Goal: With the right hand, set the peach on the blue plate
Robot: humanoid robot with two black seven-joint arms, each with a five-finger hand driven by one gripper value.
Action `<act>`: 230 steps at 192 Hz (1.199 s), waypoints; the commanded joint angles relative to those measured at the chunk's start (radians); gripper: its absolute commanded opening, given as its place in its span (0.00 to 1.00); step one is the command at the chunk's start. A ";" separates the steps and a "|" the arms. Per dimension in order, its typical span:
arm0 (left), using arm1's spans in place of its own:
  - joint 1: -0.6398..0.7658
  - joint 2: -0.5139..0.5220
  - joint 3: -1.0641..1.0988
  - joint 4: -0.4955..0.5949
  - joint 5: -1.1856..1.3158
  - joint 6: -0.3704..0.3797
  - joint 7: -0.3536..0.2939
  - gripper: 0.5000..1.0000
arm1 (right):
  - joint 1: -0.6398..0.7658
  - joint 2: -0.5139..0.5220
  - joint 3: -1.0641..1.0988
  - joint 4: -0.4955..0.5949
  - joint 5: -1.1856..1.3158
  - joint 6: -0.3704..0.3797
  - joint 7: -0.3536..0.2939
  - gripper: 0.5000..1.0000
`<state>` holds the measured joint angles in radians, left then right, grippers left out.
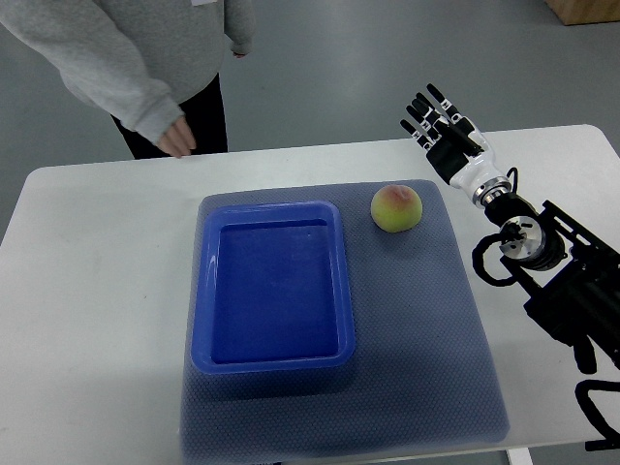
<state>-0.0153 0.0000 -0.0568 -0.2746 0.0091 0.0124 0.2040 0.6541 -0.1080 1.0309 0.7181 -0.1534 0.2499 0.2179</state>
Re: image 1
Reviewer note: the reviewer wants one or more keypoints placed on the person's bare hand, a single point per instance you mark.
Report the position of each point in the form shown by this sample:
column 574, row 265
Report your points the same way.
column 178, row 140

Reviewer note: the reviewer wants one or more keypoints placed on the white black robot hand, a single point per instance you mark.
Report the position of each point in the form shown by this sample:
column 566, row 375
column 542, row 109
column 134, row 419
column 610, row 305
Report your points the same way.
column 455, row 148

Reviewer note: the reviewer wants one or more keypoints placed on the green red peach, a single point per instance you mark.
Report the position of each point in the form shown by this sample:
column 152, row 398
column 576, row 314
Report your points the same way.
column 396, row 208

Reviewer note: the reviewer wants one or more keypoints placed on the grey sweatshirt forearm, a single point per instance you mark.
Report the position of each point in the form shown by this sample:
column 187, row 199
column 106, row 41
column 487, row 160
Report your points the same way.
column 100, row 62

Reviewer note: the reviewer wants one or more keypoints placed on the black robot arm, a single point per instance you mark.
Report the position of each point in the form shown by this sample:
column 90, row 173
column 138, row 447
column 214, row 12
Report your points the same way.
column 570, row 276

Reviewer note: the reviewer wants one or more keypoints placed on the black trousers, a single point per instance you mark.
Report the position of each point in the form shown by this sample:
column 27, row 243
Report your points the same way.
column 206, row 118

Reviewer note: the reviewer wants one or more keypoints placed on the person's grey sweatshirt torso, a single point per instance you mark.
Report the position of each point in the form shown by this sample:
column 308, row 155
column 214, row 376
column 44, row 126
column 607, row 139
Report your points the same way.
column 183, row 43

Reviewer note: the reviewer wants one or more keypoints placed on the blue plastic tray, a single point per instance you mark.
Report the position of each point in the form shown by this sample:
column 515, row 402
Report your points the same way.
column 273, row 290

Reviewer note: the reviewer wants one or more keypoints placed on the white table leg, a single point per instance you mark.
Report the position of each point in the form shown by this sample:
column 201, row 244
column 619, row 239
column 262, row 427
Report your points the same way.
column 519, row 456

